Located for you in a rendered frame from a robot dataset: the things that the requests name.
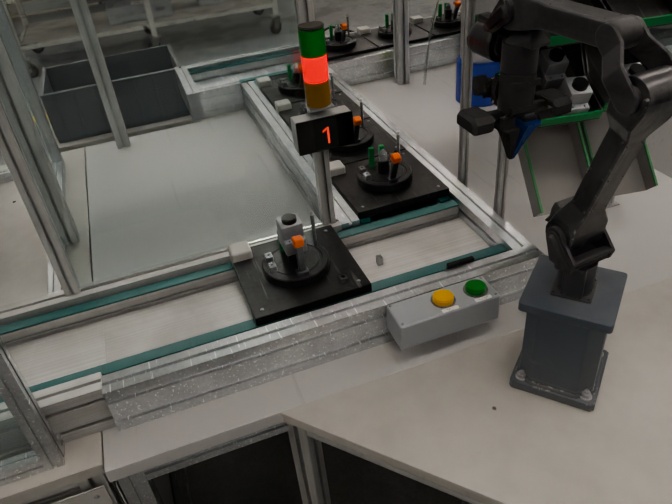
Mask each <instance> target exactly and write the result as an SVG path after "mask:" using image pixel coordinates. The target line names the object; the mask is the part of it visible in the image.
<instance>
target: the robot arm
mask: <svg viewBox="0 0 672 504"><path fill-rule="evenodd" d="M530 30H533V31H530ZM543 30H544V31H547V32H551V33H554V34H557V35H560V36H563V37H566V38H569V39H572V40H576V41H579V42H582V43H585V44H588V45H591V46H594V47H597V48H598V50H599V52H600V54H601V56H602V83H603V85H604V87H605V89H606V91H607V94H608V96H609V98H610V99H609V103H608V106H607V109H606V114H607V118H608V123H609V128H608V130H607V132H606V134H605V136H604V138H603V140H602V142H601V144H600V146H599V148H598V150H597V152H596V154H595V156H594V158H593V160H592V162H591V164H590V166H589V168H588V170H587V171H586V173H585V175H584V177H583V179H582V181H581V183H580V185H579V187H578V189H577V191H576V193H575V195H574V196H572V197H569V198H566V199H563V200H561V201H558V202H555V203H554V205H553V206H552V209H551V212H550V215H549V216H548V217H547V218H546V219H545V221H547V222H548V223H547V225H546V230H545V233H546V241H547V248H548V255H549V260H550V261H552V262H553V263H554V268H556V269H558V273H557V275H556V278H555V280H554V283H553V285H552V288H551V290H550V294H551V295H554V296H558V297H562V298H566V299H570V300H574V301H578V302H582V303H586V304H591V303H592V300H593V297H594V294H595V290H596V287H597V284H598V279H596V278H595V276H596V271H597V266H598V261H601V260H603V259H606V258H610V257H611V256H612V254H613V253H614V252H615V248H614V246H613V243H612V241H611V239H610V237H609V235H608V232H607V230H606V225H607V222H608V217H607V213H606V210H605V209H606V207H607V205H608V203H609V201H610V200H611V198H612V196H613V195H614V193H615V191H616V190H617V188H618V186H619V184H620V183H621V181H622V179H623V178H624V176H625V174H626V172H627V171H628V169H629V167H630V166H631V164H632V162H633V160H634V159H635V157H636V155H637V154H638V152H639V150H640V148H641V147H642V145H643V143H644V142H645V140H646V138H647V137H648V136H649V135H650V134H652V133H653V132H654V131H655V130H657V129H658V128H659V127H660V126H662V125H663V124H664V123H665V122H667V121H668V120H669V119H670V118H671V117H672V53H671V52H670V51H669V50H668V49H667V48H666V47H665V46H664V45H662V44H661V43H660V42H659V41H658V40H657V39H656V38H655V37H653V36H652V35H651V34H650V32H649V30H648V28H647V26H646V24H645V22H644V20H643V19H642V18H641V17H639V16H635V15H632V14H631V15H624V14H620V13H616V12H612V11H609V10H605V9H601V8H597V7H593V6H589V5H585V4H581V3H577V2H573V1H569V0H499V1H498V3H497V4H496V6H495V8H494V9H493V11H492V13H490V12H485V13H481V14H478V21H477V22H476V23H475V24H474V25H473V26H472V28H471V29H470V31H469V34H468V36H467V46H468V48H469V50H470V51H471V52H473V53H475V54H477V55H480V56H482V57H484V58H487V59H489V60H491V61H494V62H500V73H496V74H495V77H490V78H487V76H486V75H479V76H475V77H473V82H472V90H473V94H474V95H477V96H481V95H482V97H483V98H484V99H485V98H486V97H487V98H491V102H492V103H493V104H494V105H496V106H497V109H496V110H492V111H488V112H486V111H485V110H483V109H481V108H479V107H478V106H475V107H471V108H466V109H462V110H460V111H459V113H458V115H457V124H458V125H460V126H461V127H462V128H464V129H465V130H467V131H468V132H469V133H471V134H472V135H473V136H478V135H482V134H486V133H490V132H492V131H493V130H494V128H495V129H496V130H497V131H498V133H499V135H500V137H501V140H502V144H503V147H504V150H505V153H506V156H507V158H508V159H514V158H515V156H516V155H517V153H518V152H519V150H520V149H521V147H522V146H523V144H524V143H525V141H526V140H527V139H528V137H529V136H530V135H531V134H532V132H533V131H534V130H535V129H536V127H537V126H540V125H541V123H542V122H541V121H540V120H538V119H537V112H538V111H542V110H546V109H549V108H552V113H553V114H554V115H555V116H558V115H562V114H566V113H569V112H571V109H572V100H571V98H570V97H569V96H568V95H566V94H564V93H562V92H560V91H558V90H556V89H554V88H550V89H546V90H542V91H538V92H536V93H535V86H537V85H541V78H539V77H537V67H538V58H539V49H540V48H541V47H545V46H548V45H550V44H551V42H550V40H549V38H548V37H547V36H546V35H545V34H544V33H543ZM624 49H628V50H629V52H630V53H632V54H633V55H634V56H635V57H636V58H637V59H638V60H640V61H641V62H642V63H643V64H644V65H645V66H646V67H648V69H649V70H646V71H643V72H640V73H636V74H633V75H630V76H628V74H627V72H626V70H625V68H624Z"/></svg>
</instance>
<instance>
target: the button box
mask: <svg viewBox="0 0 672 504"><path fill-rule="evenodd" d="M473 279H478V280H481V281H483V282H484V283H485V284H486V292H485V293H484V294H482V295H479V296H474V295H470V294H468V293H467V292H466V291H465V284H466V282H467V281H469V280H467V281H463V282H460V283H457V284H454V285H451V286H447V287H444V288H441V289H445V290H449V291H451V292H452V293H453V295H454V301H453V303H452V304H451V305H448V306H439V305H436V304H435V303H434V302H433V293H434V292H435V291H437V290H435V291H432V292H428V293H425V294H422V295H419V296H416V297H413V298H409V299H406V300H403V301H400V302H397V303H394V304H390V305H387V306H386V315H387V328H388V330H389V331H390V333H391V335H392V336H393V338H394V339H395V341H396V342H397V344H398V345H399V347H400V348H401V349H402V350H404V349H407V348H410V347H413V346H416V345H419V344H422V343H425V342H428V341H431V340H434V339H437V338H440V337H443V336H446V335H449V334H452V333H455V332H458V331H461V330H464V329H467V328H470V327H473V326H476V325H478V324H481V323H484V322H487V321H490V320H493V319H496V318H498V315H499V305H500V295H499V293H498V292H497V291H496V290H495V289H494V288H493V287H492V286H491V285H490V284H489V283H488V282H487V281H486V280H485V279H484V278H483V277H482V276H479V277H476V278H473Z"/></svg>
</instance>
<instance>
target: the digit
mask: <svg viewBox="0 0 672 504"><path fill-rule="evenodd" d="M313 124H314V133H315V142H316V150H320V149H324V148H328V147H332V146H336V145H338V135H337V124H336V118H332V119H328V120H324V121H320V122H315V123H313Z"/></svg>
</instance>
